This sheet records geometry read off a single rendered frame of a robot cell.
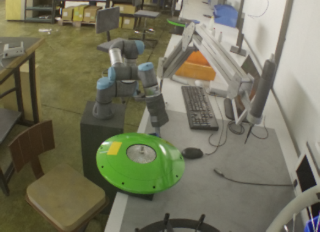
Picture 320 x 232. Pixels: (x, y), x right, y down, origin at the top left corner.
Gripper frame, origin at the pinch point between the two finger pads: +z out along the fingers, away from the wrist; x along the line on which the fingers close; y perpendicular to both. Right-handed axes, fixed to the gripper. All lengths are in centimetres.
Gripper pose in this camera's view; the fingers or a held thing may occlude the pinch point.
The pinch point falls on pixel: (160, 137)
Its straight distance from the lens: 125.5
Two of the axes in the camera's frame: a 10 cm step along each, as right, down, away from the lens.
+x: 5.9, -3.5, 7.3
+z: 2.4, 9.4, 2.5
